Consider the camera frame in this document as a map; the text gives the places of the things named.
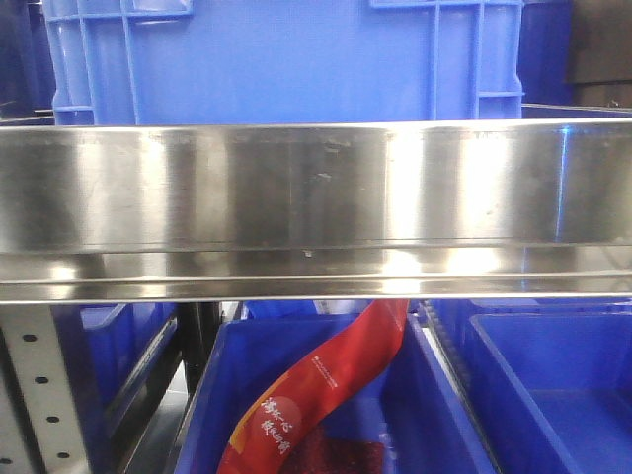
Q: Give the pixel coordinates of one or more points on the dark blue bin left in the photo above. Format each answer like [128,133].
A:
[410,409]

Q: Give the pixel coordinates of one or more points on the dark blue bin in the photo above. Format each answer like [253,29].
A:
[410,409]
[549,380]

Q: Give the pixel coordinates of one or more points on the dark blue bin right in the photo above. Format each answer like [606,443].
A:
[549,380]

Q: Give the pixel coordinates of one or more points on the blue bin far left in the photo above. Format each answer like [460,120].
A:
[125,355]

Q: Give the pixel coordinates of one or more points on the red snack package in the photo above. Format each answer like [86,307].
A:
[314,387]

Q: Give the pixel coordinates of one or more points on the steel shelf rack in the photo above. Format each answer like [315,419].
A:
[400,209]

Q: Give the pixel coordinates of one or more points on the light blue plastic crate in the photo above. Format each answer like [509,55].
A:
[235,62]

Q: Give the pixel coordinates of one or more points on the perforated white shelf post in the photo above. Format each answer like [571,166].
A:
[36,355]

